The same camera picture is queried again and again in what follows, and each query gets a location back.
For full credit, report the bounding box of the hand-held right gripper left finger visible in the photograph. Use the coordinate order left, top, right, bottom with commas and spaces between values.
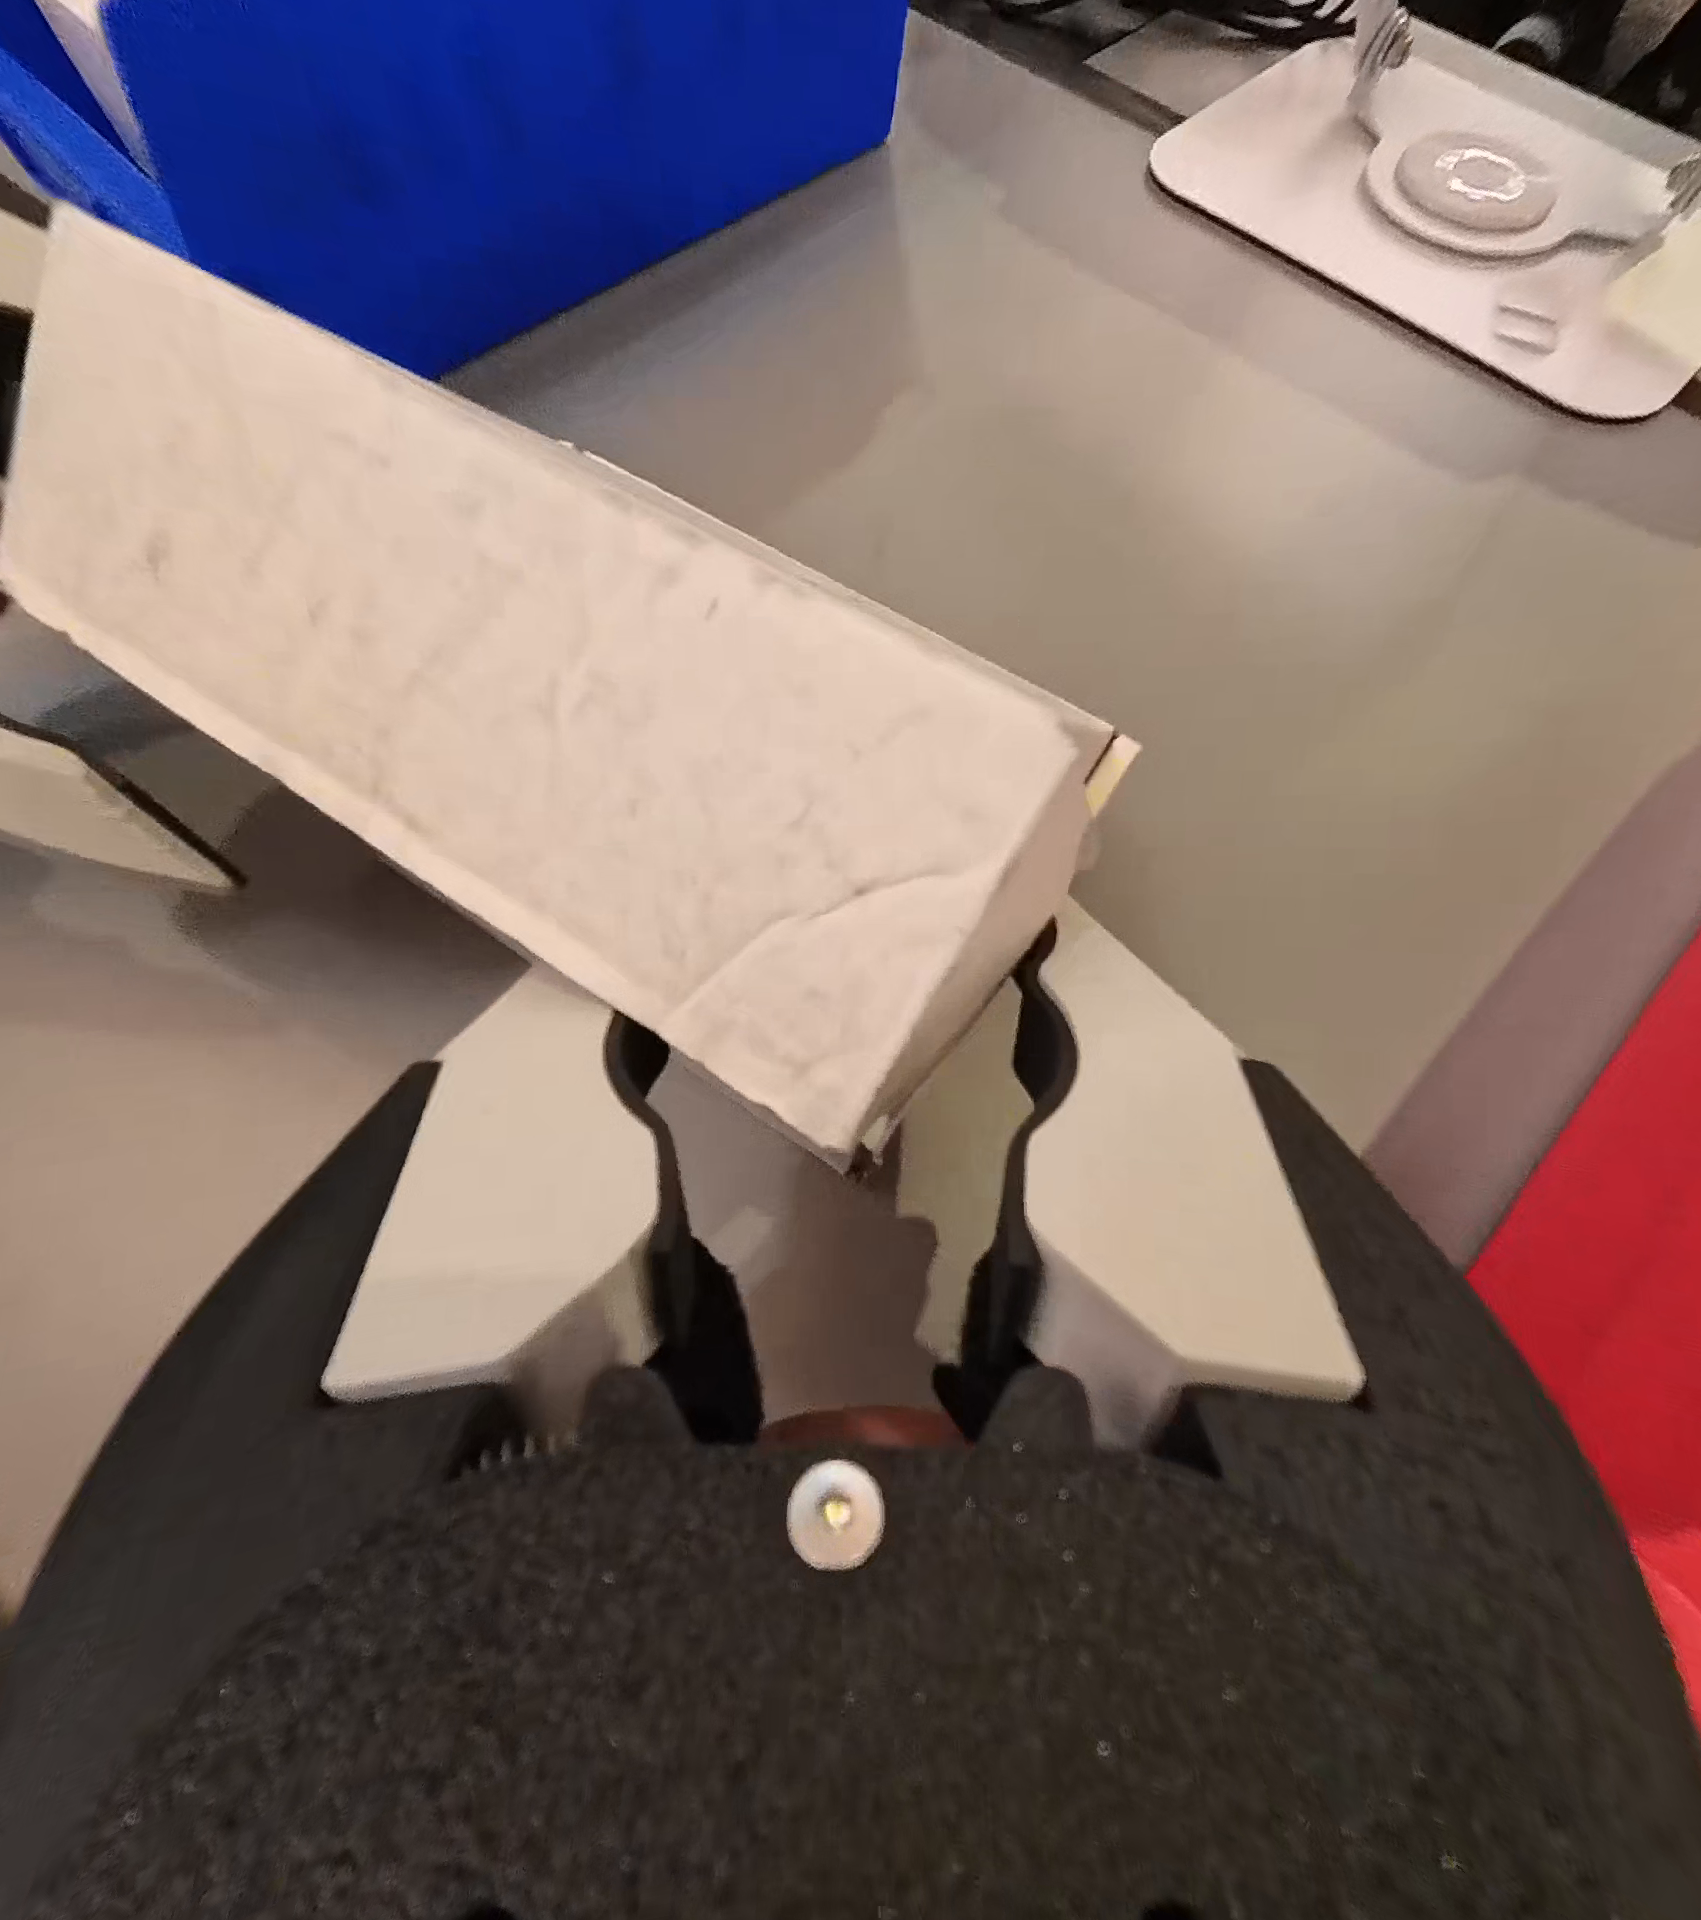
321, 975, 763, 1447

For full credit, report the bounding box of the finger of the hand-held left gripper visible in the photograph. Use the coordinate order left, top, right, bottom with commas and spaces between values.
0, 636, 251, 898

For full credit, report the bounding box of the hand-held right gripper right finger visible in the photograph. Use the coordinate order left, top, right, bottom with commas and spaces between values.
940, 896, 1368, 1451

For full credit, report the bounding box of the red plastic bin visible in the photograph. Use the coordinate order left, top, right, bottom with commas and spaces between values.
1465, 780, 1701, 1915

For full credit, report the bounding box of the blue plastic bin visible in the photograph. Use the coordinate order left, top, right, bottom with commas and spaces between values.
0, 0, 912, 381

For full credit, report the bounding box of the white lamp stand base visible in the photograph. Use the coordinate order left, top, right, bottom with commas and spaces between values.
1146, 0, 1701, 426

